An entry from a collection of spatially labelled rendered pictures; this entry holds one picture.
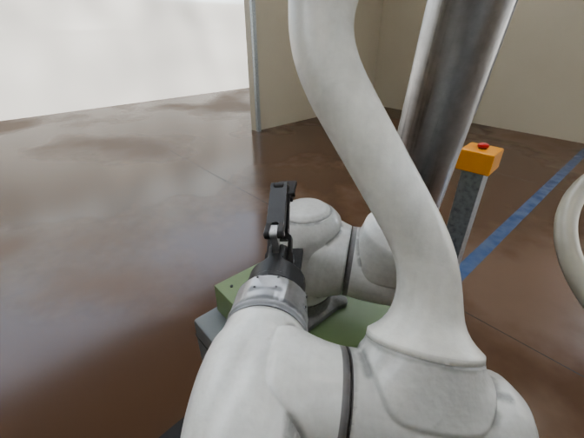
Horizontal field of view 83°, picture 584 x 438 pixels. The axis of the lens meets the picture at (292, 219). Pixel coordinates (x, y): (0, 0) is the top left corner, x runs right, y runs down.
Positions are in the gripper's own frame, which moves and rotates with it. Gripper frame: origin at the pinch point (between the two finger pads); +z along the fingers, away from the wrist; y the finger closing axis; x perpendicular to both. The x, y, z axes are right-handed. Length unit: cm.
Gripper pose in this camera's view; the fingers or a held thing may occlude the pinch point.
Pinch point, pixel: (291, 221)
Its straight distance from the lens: 58.6
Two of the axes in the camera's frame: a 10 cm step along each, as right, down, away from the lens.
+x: -9.9, 0.4, 1.4
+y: -1.0, -8.8, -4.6
